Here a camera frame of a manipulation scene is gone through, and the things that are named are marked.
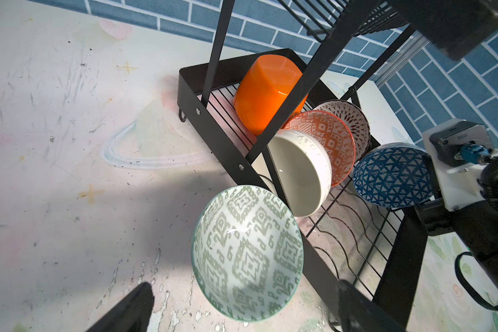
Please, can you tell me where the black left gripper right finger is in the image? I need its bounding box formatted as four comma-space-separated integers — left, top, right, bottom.
337, 280, 405, 332

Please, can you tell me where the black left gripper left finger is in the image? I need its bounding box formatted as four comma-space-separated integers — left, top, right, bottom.
87, 282, 154, 332

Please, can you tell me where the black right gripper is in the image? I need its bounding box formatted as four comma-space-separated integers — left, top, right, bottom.
414, 198, 455, 237

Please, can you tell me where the blue white patterned bowl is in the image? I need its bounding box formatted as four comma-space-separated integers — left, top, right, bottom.
353, 142, 433, 210

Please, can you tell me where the orange patterned cream bowl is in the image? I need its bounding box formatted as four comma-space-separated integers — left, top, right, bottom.
283, 110, 356, 187

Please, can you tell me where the plain cream white bowl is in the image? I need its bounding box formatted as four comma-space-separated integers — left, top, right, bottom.
268, 129, 332, 218

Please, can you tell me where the orange plastic bowl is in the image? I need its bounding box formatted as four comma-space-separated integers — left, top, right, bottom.
233, 55, 302, 136

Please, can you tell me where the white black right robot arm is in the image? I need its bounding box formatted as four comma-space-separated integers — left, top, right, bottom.
414, 199, 498, 311

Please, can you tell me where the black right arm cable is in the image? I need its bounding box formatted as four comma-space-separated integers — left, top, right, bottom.
454, 144, 498, 313

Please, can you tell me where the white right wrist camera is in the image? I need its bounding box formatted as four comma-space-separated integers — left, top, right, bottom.
422, 118, 498, 212

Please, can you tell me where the black wire dish rack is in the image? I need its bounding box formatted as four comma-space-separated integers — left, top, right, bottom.
176, 0, 498, 332

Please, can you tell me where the aluminium right corner post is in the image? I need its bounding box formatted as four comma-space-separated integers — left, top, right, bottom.
372, 31, 429, 89

